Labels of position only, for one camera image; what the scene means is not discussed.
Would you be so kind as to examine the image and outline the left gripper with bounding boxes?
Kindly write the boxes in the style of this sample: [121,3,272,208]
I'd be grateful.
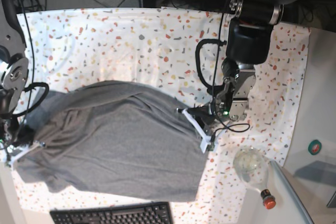
[187,103,222,134]

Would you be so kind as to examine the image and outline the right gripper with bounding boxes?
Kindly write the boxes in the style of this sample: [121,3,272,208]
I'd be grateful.
[1,119,35,153]

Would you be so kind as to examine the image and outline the grey t-shirt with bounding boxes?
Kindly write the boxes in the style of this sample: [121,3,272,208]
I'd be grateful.
[16,81,207,202]

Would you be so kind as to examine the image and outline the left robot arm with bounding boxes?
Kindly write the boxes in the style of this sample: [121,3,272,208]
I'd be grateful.
[183,0,297,134]

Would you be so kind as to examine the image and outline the clear bottle with red cap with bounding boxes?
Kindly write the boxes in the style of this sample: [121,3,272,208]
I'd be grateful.
[233,146,276,210]

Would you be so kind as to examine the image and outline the terrazzo pattern tablecloth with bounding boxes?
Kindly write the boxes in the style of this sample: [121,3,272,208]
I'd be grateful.
[18,8,311,223]

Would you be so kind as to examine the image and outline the black keyboard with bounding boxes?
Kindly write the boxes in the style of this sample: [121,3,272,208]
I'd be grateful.
[49,202,174,224]

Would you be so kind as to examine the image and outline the grey metal bar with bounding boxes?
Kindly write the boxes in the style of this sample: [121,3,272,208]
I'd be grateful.
[270,161,313,223]

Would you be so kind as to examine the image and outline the grey laptop corner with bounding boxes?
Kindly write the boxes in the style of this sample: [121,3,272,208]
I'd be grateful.
[327,191,336,208]

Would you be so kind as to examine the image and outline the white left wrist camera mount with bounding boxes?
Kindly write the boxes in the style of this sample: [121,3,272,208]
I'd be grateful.
[176,108,218,154]

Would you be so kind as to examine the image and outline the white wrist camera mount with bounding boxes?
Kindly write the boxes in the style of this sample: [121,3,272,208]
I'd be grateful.
[2,141,46,168]
[176,108,218,154]

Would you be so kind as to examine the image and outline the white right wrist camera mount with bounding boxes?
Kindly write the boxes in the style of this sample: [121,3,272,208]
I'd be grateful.
[2,141,46,168]

